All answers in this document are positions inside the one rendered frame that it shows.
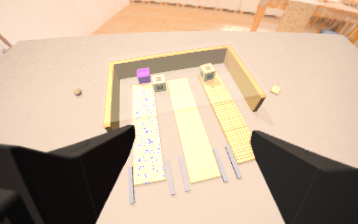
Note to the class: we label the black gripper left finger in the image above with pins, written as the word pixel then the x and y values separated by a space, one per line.
pixel 71 184

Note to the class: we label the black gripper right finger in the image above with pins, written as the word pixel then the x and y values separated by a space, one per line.
pixel 307 188

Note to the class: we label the orange grid-patterned strip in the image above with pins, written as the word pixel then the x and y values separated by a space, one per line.
pixel 236 131

